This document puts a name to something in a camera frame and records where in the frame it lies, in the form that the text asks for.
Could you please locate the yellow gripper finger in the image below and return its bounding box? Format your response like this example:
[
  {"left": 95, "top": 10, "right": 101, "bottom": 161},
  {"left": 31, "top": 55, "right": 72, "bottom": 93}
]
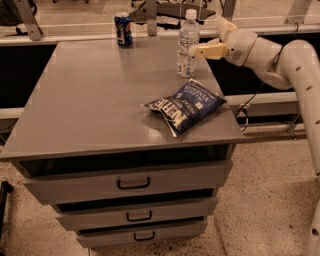
[
  {"left": 188, "top": 43, "right": 228, "bottom": 60},
  {"left": 216, "top": 16, "right": 237, "bottom": 41}
]

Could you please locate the clear plastic water bottle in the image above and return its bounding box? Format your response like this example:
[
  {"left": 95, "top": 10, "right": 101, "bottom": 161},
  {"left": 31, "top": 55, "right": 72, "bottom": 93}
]
[{"left": 177, "top": 9, "right": 200, "bottom": 78}]

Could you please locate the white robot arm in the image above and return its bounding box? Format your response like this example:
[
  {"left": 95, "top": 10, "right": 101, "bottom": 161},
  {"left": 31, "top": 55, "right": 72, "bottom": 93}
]
[{"left": 189, "top": 17, "right": 320, "bottom": 175}]

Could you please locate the blue chip bag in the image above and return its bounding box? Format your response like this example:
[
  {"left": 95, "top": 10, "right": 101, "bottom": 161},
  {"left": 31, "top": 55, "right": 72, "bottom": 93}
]
[{"left": 144, "top": 79, "right": 226, "bottom": 137}]

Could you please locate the blue soda can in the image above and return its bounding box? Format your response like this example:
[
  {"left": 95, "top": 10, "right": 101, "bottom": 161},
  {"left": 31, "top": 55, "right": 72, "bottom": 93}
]
[{"left": 114, "top": 12, "right": 133, "bottom": 47}]

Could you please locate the grey drawer cabinet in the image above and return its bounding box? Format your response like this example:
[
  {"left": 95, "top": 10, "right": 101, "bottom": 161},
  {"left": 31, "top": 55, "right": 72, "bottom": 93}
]
[{"left": 1, "top": 37, "right": 242, "bottom": 237}]

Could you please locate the middle grey drawer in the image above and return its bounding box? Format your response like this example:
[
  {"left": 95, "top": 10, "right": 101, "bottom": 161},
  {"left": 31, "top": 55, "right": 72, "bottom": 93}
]
[{"left": 56, "top": 197, "right": 217, "bottom": 231}]

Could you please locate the grey drawer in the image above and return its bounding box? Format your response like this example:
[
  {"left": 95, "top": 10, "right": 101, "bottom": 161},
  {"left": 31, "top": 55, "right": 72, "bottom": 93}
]
[
  {"left": 77, "top": 218, "right": 207, "bottom": 248},
  {"left": 24, "top": 159, "right": 232, "bottom": 205},
  {"left": 56, "top": 197, "right": 217, "bottom": 231}
]

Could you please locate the bottom grey drawer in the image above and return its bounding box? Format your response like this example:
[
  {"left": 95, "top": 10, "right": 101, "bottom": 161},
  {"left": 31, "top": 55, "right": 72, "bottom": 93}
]
[{"left": 77, "top": 218, "right": 207, "bottom": 248}]

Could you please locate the top grey drawer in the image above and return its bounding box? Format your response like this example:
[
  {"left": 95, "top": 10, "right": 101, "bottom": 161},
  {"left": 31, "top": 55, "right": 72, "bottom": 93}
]
[{"left": 24, "top": 159, "right": 232, "bottom": 205}]

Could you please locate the black object at floor left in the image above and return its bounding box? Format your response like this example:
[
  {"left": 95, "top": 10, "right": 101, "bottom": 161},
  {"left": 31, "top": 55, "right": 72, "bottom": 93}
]
[{"left": 0, "top": 181, "right": 13, "bottom": 239}]

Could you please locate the black cable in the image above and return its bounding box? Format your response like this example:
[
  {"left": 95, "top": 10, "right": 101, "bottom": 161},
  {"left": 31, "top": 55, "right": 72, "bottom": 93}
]
[{"left": 234, "top": 21, "right": 300, "bottom": 132}]

